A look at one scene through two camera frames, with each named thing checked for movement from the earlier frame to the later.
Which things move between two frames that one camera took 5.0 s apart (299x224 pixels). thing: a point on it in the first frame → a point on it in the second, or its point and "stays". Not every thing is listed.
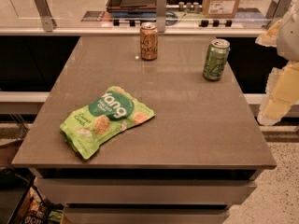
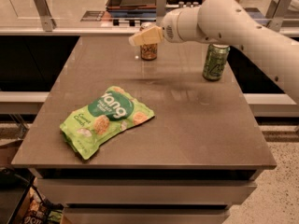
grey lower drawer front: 144,216 stays
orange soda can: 149,41 stays
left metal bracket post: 45,10 stays
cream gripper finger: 282,93 → 177,26
